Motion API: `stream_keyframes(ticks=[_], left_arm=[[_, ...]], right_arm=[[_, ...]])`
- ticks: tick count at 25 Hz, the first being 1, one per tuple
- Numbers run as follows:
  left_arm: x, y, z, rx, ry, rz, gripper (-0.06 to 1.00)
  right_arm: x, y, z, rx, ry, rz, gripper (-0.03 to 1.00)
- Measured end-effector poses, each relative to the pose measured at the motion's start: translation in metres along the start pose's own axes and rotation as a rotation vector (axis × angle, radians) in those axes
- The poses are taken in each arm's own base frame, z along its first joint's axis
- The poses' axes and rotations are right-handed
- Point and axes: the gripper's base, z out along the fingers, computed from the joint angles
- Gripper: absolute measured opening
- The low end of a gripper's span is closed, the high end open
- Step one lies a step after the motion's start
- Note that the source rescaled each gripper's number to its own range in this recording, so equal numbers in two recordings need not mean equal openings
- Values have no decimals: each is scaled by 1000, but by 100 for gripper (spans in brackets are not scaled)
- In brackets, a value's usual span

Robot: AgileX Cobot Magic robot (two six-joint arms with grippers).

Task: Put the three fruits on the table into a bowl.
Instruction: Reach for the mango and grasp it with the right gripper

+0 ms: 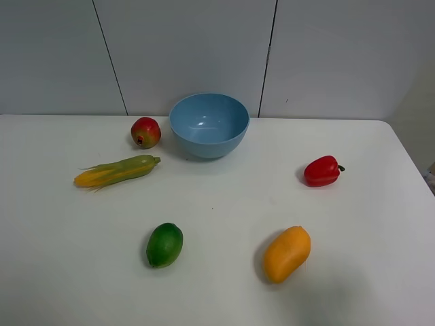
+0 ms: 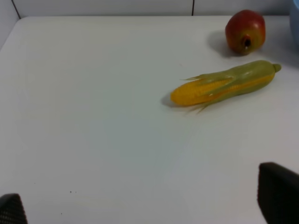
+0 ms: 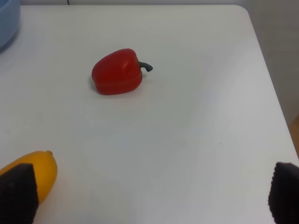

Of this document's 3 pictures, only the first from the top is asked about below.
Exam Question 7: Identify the red pomegranate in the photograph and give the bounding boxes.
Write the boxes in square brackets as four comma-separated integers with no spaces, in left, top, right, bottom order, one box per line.
[130,117,161,149]

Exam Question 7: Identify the green lime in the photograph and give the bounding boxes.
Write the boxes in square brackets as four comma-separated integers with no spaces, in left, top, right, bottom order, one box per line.
[145,223,184,268]

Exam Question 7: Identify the yellow mango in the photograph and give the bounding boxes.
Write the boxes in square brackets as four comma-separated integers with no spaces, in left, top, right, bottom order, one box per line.
[262,225,311,283]

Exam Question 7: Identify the blue plastic bowl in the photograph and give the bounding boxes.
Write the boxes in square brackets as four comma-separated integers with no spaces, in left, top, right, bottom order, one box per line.
[169,93,250,159]

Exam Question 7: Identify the red bell pepper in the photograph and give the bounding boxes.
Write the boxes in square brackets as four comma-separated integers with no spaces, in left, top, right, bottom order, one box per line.
[303,156,345,187]

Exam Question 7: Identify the corn cob with husk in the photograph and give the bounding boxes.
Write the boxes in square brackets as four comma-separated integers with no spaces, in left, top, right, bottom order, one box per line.
[73,155,161,191]

